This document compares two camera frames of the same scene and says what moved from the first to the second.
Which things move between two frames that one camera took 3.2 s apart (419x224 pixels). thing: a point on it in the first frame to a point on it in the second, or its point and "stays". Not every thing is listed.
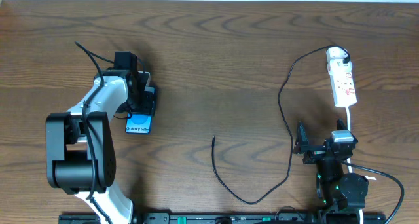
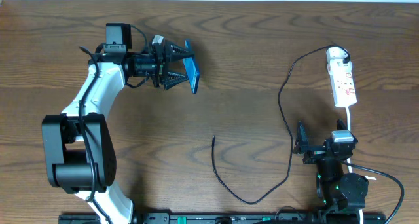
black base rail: (229, 218) stays
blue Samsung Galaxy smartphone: (141, 122) to (192, 71)
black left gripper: (146, 103) to (160, 65)
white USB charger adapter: (336, 55) stays
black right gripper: (319, 152) stays
